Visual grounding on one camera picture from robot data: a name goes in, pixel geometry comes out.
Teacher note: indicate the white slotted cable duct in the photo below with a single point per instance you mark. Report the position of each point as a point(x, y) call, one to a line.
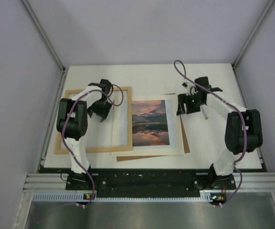
point(188, 196)

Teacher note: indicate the aluminium front rail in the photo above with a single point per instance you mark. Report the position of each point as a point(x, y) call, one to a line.
point(252, 182)

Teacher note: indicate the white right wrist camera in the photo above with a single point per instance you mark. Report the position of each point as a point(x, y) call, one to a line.
point(190, 88)

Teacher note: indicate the aluminium left corner post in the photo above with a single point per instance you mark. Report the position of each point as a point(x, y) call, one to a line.
point(42, 33)

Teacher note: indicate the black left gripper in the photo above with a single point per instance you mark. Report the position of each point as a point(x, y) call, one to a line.
point(92, 109)

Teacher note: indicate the aluminium right corner post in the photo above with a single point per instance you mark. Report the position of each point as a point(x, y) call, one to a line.
point(270, 4)

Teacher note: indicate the cream photo mat board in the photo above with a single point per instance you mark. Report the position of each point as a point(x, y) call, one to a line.
point(149, 150)

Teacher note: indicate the aluminium corner post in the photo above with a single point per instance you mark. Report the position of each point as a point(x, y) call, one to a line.
point(42, 33)
point(270, 4)

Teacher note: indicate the aluminium left table rail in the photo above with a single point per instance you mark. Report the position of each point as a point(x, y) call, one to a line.
point(50, 123)

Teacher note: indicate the aluminium right table rail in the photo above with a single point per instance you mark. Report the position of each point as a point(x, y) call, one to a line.
point(252, 133)

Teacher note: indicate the clear handled screwdriver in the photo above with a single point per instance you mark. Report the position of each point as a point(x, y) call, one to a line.
point(204, 113)

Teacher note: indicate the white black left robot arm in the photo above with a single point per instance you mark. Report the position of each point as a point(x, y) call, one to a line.
point(72, 123)

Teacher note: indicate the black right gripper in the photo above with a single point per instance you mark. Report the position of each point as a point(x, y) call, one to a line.
point(183, 98)

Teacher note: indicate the aluminium table rail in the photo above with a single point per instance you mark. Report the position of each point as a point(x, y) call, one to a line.
point(50, 123)
point(252, 133)

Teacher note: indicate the sunset landscape photo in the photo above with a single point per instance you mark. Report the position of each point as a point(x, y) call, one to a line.
point(149, 123)

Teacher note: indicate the wooden picture frame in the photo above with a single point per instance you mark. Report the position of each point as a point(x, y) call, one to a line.
point(115, 133)

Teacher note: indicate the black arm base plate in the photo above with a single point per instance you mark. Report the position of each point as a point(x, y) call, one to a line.
point(135, 179)

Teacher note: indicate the brown hardboard backing panel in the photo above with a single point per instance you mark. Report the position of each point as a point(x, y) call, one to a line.
point(151, 158)

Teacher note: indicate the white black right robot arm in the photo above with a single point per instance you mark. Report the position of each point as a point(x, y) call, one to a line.
point(232, 113)

